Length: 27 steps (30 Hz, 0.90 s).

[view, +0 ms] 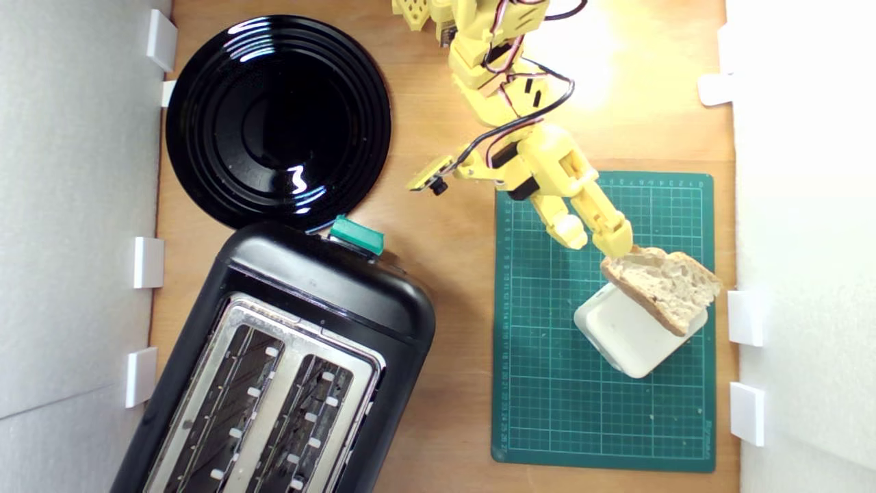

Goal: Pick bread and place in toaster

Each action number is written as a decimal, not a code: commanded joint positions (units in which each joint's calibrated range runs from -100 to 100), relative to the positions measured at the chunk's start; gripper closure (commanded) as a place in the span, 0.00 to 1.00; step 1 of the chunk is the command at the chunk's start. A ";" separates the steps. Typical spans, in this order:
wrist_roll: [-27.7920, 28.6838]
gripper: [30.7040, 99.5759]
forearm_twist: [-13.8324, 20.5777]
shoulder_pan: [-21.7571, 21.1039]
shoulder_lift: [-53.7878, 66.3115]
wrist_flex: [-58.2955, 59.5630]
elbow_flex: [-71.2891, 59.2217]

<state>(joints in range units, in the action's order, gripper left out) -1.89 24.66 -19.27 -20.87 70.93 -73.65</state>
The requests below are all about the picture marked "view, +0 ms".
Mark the brown bread slice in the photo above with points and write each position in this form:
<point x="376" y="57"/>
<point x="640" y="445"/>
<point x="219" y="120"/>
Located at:
<point x="664" y="284"/>

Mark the green toaster lever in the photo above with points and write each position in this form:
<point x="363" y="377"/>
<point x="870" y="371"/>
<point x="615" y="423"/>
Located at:
<point x="356" y="236"/>

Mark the black two-slot toaster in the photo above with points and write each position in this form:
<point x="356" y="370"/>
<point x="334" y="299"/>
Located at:
<point x="342" y="294"/>

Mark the white block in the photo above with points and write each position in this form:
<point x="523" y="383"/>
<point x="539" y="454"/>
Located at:
<point x="629" y="346"/>

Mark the green cutting mat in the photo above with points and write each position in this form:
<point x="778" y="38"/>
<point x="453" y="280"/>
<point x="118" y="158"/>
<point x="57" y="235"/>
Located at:
<point x="547" y="383"/>

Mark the black plate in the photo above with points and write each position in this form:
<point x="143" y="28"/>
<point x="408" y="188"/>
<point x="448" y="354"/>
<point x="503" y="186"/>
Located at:
<point x="274" y="123"/>

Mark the gripper camera board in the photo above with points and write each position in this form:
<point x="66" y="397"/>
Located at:
<point x="430" y="174"/>

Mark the small white wall clip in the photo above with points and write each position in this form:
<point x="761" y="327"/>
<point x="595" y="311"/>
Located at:
<point x="141" y="376"/>
<point x="168" y="93"/>
<point x="148" y="262"/>
<point x="715" y="89"/>
<point x="747" y="414"/>
<point x="161" y="41"/>
<point x="744" y="318"/>

